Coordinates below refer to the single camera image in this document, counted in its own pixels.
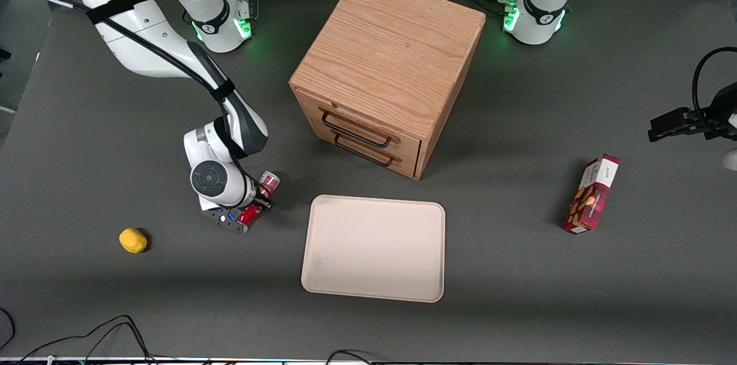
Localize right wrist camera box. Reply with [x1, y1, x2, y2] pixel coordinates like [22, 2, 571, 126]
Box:
[206, 208, 249, 235]

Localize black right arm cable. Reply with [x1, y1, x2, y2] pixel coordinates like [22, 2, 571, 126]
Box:
[33, 0, 260, 204]

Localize red tartan shortbread box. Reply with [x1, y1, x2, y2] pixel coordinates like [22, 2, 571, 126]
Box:
[562, 154, 621, 235]

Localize wooden drawer cabinet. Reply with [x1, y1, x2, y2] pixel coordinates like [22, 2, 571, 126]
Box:
[288, 0, 487, 181]

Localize yellow lemon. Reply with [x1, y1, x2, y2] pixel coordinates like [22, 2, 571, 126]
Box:
[119, 227, 149, 254]

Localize black metal drawer handle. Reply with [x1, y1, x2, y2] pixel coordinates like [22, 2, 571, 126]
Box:
[334, 135, 398, 168]
[321, 110, 393, 149]

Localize beige plastic tray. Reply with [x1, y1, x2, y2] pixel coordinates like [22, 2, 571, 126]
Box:
[301, 194, 447, 303]

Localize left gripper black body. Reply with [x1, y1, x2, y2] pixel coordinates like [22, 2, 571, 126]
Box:
[707, 82, 737, 141]

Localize black table edge cable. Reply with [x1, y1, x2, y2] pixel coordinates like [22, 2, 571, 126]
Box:
[0, 307, 16, 349]
[325, 349, 375, 365]
[17, 314, 157, 364]

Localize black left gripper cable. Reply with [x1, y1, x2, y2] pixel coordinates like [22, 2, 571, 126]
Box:
[692, 47, 737, 121]

